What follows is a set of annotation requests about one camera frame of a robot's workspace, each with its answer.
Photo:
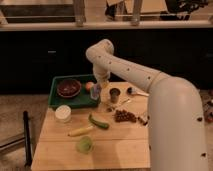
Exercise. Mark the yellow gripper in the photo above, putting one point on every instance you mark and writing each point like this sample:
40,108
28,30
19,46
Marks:
104,84

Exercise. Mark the grey-blue towel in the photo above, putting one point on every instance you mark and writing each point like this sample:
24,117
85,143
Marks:
95,91

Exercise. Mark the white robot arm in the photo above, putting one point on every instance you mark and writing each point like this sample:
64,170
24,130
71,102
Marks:
176,124

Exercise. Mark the metal cup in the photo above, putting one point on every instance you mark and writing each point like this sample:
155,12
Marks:
114,95

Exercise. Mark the white paper cup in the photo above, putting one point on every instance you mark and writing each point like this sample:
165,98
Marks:
63,113

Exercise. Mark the green cup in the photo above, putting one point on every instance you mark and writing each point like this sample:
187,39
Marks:
84,145

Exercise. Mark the orange apple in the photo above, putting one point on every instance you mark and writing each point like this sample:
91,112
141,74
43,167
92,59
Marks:
88,86

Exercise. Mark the green plastic tray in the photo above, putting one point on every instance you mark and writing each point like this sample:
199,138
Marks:
81,100

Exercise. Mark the small spoon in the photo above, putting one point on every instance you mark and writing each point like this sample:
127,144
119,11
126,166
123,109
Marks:
112,108

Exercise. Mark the black-headed brush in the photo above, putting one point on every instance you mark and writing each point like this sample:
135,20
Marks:
132,91

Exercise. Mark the red grapes bunch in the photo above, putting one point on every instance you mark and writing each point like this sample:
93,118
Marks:
123,115

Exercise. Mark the dark red bowl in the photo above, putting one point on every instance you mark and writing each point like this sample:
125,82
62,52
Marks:
68,88

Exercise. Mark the green cucumber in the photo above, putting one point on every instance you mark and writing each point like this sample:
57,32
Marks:
99,124

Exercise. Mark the brown box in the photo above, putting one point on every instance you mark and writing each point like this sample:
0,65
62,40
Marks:
143,119

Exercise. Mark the yellow banana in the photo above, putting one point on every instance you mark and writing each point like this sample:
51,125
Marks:
80,131

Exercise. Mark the black pole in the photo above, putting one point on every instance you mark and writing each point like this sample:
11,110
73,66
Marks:
27,139

